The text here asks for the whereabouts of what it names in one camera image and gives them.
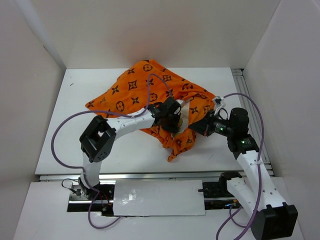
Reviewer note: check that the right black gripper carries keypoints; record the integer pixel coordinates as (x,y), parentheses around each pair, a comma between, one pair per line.
(204,126)

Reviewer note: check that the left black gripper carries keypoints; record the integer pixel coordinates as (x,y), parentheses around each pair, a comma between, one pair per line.
(172,128)

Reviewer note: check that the cream white pillow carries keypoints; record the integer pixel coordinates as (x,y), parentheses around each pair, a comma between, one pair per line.
(184,119)

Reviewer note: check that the orange patterned pillowcase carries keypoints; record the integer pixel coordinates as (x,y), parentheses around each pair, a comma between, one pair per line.
(149,82)

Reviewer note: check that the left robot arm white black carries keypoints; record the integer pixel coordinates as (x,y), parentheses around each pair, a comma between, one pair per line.
(98,138)

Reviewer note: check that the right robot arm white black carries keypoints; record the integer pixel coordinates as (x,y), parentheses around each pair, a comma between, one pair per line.
(271,217)

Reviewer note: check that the white cover plate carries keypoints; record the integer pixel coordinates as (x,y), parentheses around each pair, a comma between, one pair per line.
(148,198)

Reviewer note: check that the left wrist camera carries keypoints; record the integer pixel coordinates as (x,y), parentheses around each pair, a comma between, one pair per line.
(181,102)

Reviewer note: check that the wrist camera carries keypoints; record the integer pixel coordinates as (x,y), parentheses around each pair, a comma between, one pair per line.
(219,103)
(181,102)

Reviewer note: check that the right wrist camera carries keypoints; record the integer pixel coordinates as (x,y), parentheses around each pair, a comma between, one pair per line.
(219,103)

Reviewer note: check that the aluminium side rail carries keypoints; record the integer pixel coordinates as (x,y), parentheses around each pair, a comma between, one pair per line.
(254,121)

